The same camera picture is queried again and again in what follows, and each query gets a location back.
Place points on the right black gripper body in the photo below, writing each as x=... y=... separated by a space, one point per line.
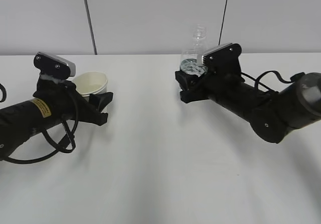
x=215 y=81

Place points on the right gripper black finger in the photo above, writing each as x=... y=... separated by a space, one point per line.
x=189 y=82

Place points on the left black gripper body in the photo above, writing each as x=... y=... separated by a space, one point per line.
x=61 y=100

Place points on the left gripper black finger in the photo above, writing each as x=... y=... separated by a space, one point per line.
x=100 y=101

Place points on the white paper cup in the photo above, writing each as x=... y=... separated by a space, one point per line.
x=92 y=82

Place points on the clear water bottle green label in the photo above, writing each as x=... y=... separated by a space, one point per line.
x=189 y=57

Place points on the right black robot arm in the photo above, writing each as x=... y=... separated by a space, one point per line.
x=271 y=114

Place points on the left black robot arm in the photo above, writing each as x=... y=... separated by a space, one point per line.
x=21 y=121

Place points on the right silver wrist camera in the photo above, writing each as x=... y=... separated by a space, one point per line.
x=219 y=54

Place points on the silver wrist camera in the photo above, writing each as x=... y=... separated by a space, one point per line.
x=54 y=66
x=219 y=54

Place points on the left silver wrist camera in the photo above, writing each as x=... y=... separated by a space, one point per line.
x=54 y=66

